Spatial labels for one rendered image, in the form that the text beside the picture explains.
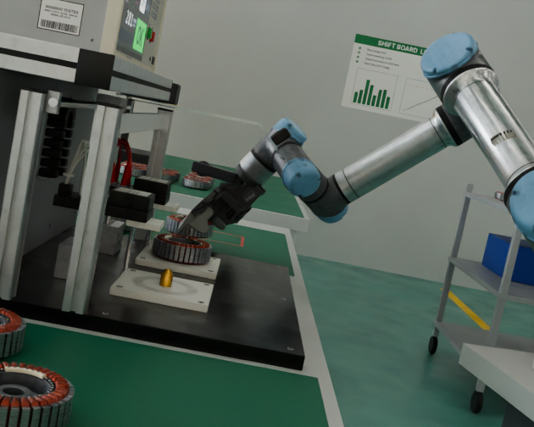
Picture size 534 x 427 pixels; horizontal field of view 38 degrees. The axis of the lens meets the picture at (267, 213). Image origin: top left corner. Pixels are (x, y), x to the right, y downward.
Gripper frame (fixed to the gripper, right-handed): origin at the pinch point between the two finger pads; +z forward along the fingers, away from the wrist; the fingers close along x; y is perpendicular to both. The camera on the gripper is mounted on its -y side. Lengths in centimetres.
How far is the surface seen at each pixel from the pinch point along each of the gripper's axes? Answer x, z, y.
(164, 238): -36.7, -8.6, 7.3
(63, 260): -65, -5, 5
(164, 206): -37.4, -13.1, 3.3
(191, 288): -53, -13, 21
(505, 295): 176, -22, 78
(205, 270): -37.8, -10.8, 17.3
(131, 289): -64, -10, 16
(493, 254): 241, -25, 66
